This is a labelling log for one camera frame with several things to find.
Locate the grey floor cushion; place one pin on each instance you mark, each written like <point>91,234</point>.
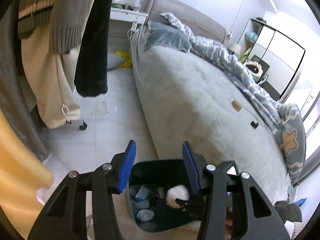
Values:
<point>114,61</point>

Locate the cardboard tape roll core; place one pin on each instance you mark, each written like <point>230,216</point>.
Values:
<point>236,105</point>

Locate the white wardrobe with black trim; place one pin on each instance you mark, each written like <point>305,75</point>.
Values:
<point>280,57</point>

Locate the white bedside lamp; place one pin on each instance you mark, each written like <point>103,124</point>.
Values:
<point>235,48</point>

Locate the grey blue pillow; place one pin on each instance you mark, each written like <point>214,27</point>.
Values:
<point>166,36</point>

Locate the blue cloud pattern blanket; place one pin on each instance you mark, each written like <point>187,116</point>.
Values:
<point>284,120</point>

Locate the cream plush pet bed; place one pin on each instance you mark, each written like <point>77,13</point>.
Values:
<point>256,70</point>

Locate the beige drawstring trousers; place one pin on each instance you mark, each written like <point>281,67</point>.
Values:
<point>51,78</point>

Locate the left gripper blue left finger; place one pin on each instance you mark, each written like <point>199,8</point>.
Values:
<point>122,164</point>

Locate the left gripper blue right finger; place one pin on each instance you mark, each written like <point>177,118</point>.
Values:
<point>194,165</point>

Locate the beige upholstered headboard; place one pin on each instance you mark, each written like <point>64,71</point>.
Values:
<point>200,23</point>

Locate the grey knitted sweater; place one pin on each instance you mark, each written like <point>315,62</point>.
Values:
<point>67,23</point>

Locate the pink white fluffy sock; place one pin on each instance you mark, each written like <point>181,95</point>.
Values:
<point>176,196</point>

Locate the white dressing table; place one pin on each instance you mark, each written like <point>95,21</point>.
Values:
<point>123,24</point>

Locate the dark teal trash bin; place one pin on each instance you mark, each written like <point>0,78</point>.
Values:
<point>149,184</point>

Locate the small black box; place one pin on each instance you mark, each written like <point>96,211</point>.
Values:
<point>254,124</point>

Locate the bed with grey cover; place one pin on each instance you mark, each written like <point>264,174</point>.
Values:
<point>185,98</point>

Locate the black hanging garment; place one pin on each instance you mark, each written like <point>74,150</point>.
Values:
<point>91,69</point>

